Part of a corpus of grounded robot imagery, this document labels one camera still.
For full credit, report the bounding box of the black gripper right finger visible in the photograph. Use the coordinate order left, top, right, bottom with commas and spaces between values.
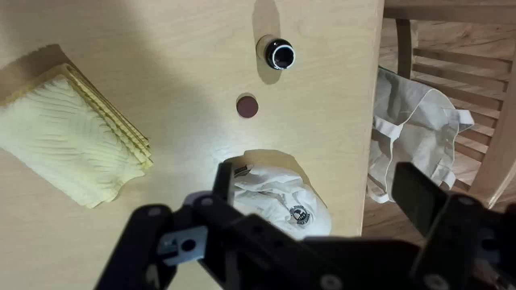
392, 162, 516, 290

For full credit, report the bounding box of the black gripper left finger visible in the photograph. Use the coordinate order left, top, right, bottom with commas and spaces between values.
95, 162, 253, 290

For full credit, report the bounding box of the yellow towel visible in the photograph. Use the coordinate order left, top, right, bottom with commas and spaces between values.
0, 45, 153, 207

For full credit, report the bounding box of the white crumpled cloth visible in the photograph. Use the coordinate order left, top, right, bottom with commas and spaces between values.
229, 149, 332, 240

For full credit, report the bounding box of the white tote bag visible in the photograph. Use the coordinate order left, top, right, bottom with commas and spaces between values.
368, 67, 474, 202

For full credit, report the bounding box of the dark red bottle cap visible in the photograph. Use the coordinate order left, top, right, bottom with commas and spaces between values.
237, 95, 259, 117

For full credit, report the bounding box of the near wooden chair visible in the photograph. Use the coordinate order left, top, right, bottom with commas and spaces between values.
384, 3, 516, 207

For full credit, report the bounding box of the small dark bottle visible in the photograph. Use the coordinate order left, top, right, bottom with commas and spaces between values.
256, 33, 297, 70

